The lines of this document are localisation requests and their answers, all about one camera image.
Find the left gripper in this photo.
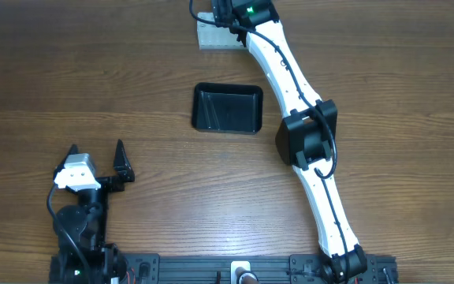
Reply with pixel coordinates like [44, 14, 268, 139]
[53, 138, 136, 194]

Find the clear test tube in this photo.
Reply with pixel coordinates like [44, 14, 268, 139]
[200, 92, 215, 130]
[209, 94, 221, 126]

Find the black tray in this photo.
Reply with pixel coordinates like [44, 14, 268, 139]
[191, 81, 264, 136]

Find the white test tube rack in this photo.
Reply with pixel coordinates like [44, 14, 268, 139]
[196, 11, 248, 51]

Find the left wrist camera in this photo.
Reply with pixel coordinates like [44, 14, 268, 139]
[53, 152, 102, 193]

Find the black cable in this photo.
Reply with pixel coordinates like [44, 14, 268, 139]
[188, 0, 338, 181]
[46, 183, 92, 284]

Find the mounting rail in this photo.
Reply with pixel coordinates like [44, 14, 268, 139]
[49, 252, 400, 284]

